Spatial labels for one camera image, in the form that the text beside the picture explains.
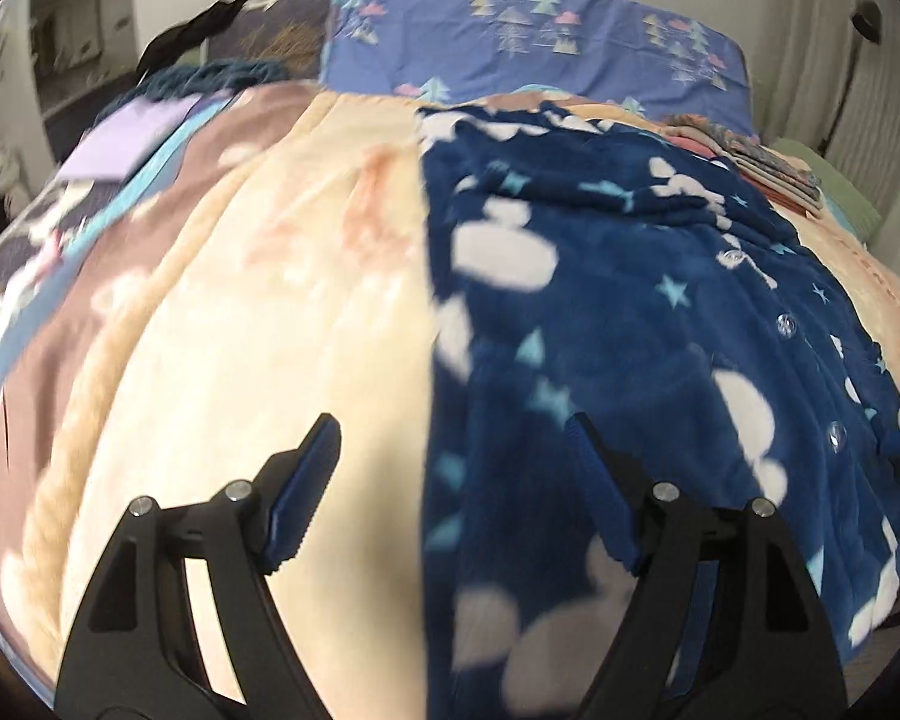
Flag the navy fleece garment white dots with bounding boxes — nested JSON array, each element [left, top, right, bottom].
[[416, 97, 900, 713]]

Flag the arched wall mirror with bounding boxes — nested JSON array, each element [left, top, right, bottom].
[[0, 0, 140, 166]]

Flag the black cloth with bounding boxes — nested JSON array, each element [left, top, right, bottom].
[[136, 0, 265, 77]]

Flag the teal knitted cloth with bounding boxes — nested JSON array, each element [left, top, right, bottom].
[[129, 58, 284, 104]]

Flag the peach plush blanket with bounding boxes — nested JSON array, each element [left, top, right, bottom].
[[0, 79, 900, 698]]

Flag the white curtain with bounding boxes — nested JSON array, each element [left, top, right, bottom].
[[750, 0, 900, 241]]

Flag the printed bed sheet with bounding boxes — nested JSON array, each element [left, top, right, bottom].
[[0, 180, 72, 346]]

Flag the dark branch-print pillow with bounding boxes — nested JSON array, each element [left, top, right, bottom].
[[210, 0, 338, 83]]

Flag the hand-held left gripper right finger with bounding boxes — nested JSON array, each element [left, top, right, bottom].
[[565, 412, 850, 720]]

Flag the blue tree-print pillow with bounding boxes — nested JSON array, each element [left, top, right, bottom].
[[321, 0, 755, 136]]

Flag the green pillow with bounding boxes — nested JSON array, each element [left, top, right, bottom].
[[767, 136, 884, 242]]

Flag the folded grey cloth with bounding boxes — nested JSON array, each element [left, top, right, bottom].
[[726, 151, 822, 205]]

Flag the lavender cloth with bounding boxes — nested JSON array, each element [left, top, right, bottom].
[[56, 92, 205, 182]]

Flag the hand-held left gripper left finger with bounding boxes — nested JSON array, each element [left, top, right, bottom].
[[56, 412, 342, 720]]

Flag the folded floral cloth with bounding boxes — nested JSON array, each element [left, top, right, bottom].
[[671, 114, 766, 163]]

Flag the folded rust cloth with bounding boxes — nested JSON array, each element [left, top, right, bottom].
[[763, 187, 827, 221]]

